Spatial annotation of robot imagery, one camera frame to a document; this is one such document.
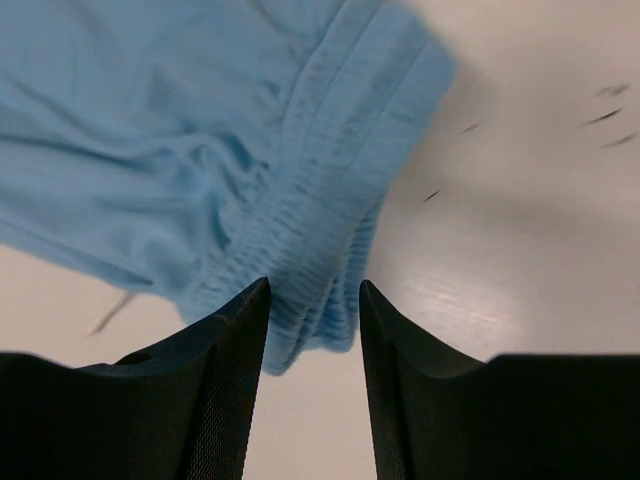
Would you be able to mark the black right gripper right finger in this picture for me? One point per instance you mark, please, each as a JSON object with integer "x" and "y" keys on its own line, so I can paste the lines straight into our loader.
{"x": 436, "y": 413}

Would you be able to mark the light blue shorts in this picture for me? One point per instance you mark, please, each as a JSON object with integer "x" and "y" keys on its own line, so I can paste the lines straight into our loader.
{"x": 186, "y": 148}

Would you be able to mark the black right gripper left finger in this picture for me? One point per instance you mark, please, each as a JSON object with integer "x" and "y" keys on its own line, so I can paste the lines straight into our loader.
{"x": 178, "y": 409}

